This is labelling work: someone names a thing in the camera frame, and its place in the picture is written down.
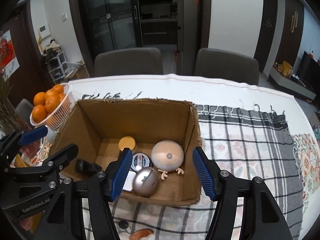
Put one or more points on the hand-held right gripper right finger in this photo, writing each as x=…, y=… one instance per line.
x=205, y=173

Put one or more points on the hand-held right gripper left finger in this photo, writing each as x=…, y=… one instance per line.
x=121, y=172

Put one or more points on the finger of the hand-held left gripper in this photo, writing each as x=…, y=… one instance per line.
x=62, y=157
x=33, y=135

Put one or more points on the white charger block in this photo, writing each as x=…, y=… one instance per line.
x=128, y=182

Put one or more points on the round metal tin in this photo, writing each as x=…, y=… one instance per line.
x=140, y=162

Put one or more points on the black rectangular device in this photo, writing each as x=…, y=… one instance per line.
x=85, y=166

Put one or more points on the silver ball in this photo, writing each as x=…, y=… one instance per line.
x=146, y=182

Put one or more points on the jar with yellow lid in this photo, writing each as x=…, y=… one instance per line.
x=127, y=143

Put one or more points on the beige round toy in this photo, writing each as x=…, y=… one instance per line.
x=167, y=155

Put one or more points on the brown cardboard box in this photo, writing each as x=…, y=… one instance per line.
x=140, y=120

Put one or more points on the small white cylinder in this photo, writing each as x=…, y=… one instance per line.
x=52, y=136

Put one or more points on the white plastic fruit basket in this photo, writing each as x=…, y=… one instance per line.
x=62, y=115

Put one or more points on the dried purple flowers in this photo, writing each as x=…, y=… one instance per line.
x=7, y=110

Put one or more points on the pile of oranges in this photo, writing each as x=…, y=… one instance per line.
x=51, y=102

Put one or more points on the grey white plaid blanket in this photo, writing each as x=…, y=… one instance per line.
x=237, y=155

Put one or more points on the orange brown curved item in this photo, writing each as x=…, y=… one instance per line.
x=141, y=234

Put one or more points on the white shoe rack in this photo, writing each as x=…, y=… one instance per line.
x=56, y=67

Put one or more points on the open brown carton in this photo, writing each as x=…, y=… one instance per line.
x=78, y=71

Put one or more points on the white patterned tablecloth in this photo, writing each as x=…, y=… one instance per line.
x=175, y=87

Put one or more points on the grey dining chair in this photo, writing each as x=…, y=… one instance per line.
x=127, y=62
x=225, y=65

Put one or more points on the white television cabinet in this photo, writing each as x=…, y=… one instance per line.
x=292, y=86

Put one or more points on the dark sliding glass door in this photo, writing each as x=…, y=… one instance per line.
x=105, y=25

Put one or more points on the yellow package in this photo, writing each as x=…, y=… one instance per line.
x=285, y=68

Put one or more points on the black television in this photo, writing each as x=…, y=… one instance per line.
x=311, y=70

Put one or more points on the dark wooden door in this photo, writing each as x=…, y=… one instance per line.
x=266, y=32

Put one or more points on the red white wall painting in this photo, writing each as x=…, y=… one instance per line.
x=7, y=52

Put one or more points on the white wall intercom panel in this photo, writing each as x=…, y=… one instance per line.
x=45, y=31

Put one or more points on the white light switch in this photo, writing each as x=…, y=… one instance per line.
x=64, y=17

